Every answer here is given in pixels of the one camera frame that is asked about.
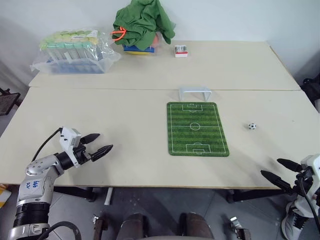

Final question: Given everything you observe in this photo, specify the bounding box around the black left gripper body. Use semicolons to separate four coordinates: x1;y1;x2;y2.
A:
74;144;93;167

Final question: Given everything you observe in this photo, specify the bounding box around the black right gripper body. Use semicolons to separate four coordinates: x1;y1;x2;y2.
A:
289;168;315;196

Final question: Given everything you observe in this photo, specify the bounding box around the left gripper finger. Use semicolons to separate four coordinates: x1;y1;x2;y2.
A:
79;133;101;145
90;143;114;162

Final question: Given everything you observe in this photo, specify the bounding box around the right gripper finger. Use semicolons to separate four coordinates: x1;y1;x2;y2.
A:
276;157;304;173
260;169;294;192

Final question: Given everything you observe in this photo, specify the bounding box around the green soccer field mat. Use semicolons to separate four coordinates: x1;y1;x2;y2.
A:
166;101;230;158

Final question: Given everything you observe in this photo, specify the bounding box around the black table leg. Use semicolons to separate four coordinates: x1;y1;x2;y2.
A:
226;188;299;205
52;186;98;204

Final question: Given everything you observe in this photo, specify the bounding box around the white table leg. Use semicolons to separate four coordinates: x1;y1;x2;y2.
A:
103;186;114;206

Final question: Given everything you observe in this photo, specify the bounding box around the black equipment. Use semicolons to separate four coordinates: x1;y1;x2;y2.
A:
300;76;320;114

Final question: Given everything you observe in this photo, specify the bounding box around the clear plastic bag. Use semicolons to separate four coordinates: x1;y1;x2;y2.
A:
29;26;123;76

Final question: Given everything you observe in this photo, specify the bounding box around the dark rounded shape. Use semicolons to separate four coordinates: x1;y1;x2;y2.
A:
178;212;215;240
116;212;151;240

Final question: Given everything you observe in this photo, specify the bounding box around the blue rack of capped tubes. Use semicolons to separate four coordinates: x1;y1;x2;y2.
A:
39;29;106;75

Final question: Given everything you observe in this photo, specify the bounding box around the yellow plate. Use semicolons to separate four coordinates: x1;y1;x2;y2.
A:
124;49;155;57

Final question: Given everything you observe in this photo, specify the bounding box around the blue yellow box under cloth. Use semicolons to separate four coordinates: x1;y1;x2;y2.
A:
122;44;156;54

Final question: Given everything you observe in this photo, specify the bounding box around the grey toy goal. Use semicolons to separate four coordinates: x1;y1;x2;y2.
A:
178;85;212;102

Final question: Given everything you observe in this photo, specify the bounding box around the small white red box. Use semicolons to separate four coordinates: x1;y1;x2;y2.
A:
172;44;190;59

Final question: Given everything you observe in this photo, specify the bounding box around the green crumpled cloth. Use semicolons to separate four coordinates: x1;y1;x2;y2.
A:
112;0;177;50

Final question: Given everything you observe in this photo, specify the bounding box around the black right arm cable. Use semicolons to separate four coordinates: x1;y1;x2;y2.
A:
299;173;320;222

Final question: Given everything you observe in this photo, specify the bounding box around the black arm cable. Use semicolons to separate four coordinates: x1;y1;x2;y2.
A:
31;127;63;162
299;173;320;222
37;220;82;240

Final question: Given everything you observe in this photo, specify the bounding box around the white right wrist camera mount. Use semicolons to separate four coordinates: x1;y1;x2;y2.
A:
300;154;320;193

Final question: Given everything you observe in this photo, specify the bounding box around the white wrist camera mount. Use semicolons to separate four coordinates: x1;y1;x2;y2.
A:
300;154;320;193
59;126;82;168

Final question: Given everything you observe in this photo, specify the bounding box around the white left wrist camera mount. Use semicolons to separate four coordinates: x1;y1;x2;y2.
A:
59;126;82;168

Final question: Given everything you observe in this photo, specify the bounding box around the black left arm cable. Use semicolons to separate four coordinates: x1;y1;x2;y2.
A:
31;127;63;162
37;220;82;240

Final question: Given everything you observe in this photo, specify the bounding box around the brown bracket with silver clip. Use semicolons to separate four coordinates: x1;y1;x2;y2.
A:
229;216;254;240
91;214;110;240

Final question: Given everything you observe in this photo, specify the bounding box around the black metal frame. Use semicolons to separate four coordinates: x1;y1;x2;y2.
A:
0;87;22;117

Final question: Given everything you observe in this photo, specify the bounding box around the orange cord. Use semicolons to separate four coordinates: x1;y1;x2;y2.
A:
110;26;127;43

